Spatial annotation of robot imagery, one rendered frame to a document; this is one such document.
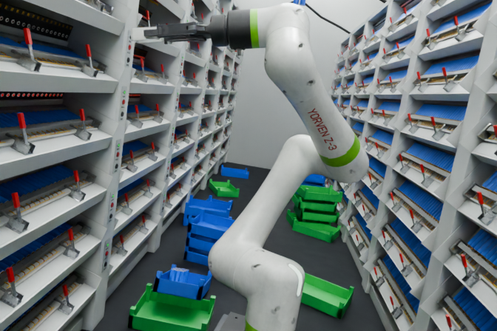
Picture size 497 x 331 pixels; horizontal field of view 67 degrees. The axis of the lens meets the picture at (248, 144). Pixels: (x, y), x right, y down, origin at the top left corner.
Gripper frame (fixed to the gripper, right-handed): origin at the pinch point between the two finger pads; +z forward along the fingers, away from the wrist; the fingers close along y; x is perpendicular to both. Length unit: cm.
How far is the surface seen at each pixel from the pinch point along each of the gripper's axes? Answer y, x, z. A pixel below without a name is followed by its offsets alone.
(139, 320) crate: 36, -99, 24
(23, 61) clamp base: -13.7, -6.6, 23.7
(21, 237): -14, -47, 29
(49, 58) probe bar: 1.0, -4.3, 26.8
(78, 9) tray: 1.9, 7.6, 18.1
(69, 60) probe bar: 10.0, -3.8, 26.6
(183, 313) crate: 51, -105, 11
